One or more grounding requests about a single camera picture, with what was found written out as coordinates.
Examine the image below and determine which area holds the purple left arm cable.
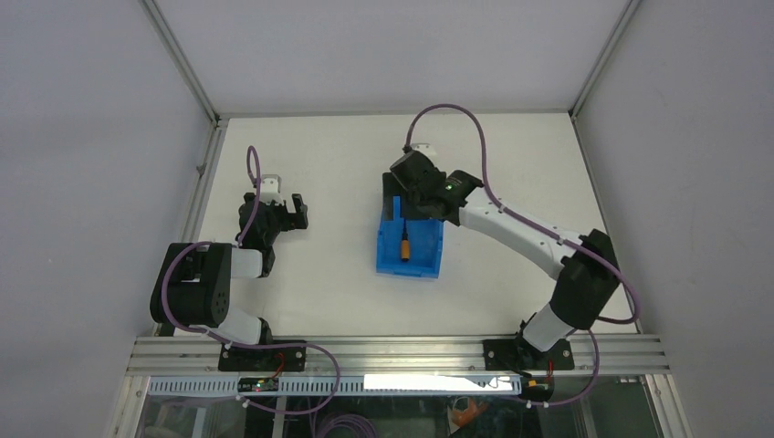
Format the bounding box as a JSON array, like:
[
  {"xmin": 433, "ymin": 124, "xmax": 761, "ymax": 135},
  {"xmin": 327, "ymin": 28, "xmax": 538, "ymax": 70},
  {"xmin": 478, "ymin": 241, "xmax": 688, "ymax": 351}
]
[{"xmin": 159, "ymin": 145, "xmax": 341, "ymax": 417}]

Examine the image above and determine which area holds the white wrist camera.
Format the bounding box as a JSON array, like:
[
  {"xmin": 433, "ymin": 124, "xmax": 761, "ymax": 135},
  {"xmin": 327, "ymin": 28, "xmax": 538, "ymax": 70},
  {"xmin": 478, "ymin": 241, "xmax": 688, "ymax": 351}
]
[
  {"xmin": 258, "ymin": 174, "xmax": 285, "ymax": 205},
  {"xmin": 410, "ymin": 143, "xmax": 437, "ymax": 159}
]

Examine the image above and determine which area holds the aluminium front rail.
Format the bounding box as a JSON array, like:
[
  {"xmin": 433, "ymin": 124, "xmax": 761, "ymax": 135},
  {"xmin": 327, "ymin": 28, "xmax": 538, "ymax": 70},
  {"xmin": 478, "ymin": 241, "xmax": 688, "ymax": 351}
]
[{"xmin": 126, "ymin": 333, "xmax": 671, "ymax": 377}]

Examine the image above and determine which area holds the coiled purple cable below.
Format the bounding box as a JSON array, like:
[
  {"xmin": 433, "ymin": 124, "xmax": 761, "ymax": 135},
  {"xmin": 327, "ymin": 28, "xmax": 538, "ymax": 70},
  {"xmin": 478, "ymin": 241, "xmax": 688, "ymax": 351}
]
[{"xmin": 309, "ymin": 413, "xmax": 381, "ymax": 438}]

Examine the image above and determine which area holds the small electronics board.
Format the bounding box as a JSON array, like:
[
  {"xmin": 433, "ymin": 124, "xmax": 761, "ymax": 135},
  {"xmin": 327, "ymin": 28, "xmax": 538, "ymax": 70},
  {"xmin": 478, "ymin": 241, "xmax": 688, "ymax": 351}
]
[{"xmin": 237, "ymin": 377, "xmax": 279, "ymax": 394}]

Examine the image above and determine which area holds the orange black screwdriver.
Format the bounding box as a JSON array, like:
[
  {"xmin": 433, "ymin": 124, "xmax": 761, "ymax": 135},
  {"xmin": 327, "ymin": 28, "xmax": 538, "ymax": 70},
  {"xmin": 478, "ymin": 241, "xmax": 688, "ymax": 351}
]
[{"xmin": 400, "ymin": 220, "xmax": 411, "ymax": 263}]

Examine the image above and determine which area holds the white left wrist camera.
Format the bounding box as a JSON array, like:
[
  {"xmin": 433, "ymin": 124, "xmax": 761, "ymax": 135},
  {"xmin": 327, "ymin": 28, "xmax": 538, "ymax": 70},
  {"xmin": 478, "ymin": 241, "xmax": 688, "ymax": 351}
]
[{"xmin": 258, "ymin": 174, "xmax": 285, "ymax": 205}]

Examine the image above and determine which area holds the white slotted cable duct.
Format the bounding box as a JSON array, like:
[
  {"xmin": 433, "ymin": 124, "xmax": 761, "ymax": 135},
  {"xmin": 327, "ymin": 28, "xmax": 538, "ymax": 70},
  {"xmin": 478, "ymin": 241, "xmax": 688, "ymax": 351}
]
[{"xmin": 148, "ymin": 373, "xmax": 522, "ymax": 398}]

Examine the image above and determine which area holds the blue plastic bin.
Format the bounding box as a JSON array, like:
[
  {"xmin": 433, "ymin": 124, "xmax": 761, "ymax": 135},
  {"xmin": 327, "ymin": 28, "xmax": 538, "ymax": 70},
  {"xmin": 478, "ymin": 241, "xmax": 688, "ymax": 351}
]
[{"xmin": 375, "ymin": 218, "xmax": 444, "ymax": 278}]

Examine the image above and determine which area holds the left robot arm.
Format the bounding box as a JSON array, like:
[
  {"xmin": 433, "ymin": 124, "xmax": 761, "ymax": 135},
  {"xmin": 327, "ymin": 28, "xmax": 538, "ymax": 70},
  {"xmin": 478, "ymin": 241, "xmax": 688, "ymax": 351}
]
[{"xmin": 150, "ymin": 193, "xmax": 309, "ymax": 370}]

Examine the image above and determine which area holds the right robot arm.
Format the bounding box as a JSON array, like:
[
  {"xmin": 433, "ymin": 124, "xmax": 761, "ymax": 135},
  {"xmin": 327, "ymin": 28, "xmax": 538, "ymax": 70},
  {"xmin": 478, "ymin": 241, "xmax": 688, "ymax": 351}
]
[{"xmin": 390, "ymin": 150, "xmax": 621, "ymax": 370}]

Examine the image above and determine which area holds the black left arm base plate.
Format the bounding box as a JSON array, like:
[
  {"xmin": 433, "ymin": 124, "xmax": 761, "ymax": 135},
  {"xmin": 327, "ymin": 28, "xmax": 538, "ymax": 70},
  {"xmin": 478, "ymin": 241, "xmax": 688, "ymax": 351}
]
[{"xmin": 217, "ymin": 339, "xmax": 308, "ymax": 373}]

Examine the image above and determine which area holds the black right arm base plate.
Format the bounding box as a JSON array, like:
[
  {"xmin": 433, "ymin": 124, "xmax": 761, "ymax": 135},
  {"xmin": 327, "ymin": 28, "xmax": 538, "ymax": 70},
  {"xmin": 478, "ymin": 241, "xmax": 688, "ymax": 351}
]
[{"xmin": 482, "ymin": 338, "xmax": 575, "ymax": 371}]

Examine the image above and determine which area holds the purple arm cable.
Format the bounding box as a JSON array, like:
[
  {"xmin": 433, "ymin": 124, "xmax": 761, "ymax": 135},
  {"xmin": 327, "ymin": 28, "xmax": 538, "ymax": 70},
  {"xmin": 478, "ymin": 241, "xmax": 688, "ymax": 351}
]
[
  {"xmin": 403, "ymin": 103, "xmax": 641, "ymax": 407},
  {"xmin": 159, "ymin": 145, "xmax": 341, "ymax": 417}
]

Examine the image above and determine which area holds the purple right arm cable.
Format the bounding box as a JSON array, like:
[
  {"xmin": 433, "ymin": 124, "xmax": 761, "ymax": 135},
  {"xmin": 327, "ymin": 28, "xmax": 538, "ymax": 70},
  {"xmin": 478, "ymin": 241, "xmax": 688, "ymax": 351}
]
[{"xmin": 403, "ymin": 103, "xmax": 641, "ymax": 407}]

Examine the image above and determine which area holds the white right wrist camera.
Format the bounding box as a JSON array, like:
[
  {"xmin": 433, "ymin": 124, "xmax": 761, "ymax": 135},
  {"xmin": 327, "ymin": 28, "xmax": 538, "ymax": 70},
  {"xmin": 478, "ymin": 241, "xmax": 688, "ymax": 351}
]
[{"xmin": 410, "ymin": 143, "xmax": 437, "ymax": 159}]

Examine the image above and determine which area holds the orange object under table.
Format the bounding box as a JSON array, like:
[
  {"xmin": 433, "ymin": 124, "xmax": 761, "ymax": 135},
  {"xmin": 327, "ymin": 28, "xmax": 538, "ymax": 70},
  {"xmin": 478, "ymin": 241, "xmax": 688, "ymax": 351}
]
[{"xmin": 447, "ymin": 397, "xmax": 489, "ymax": 432}]

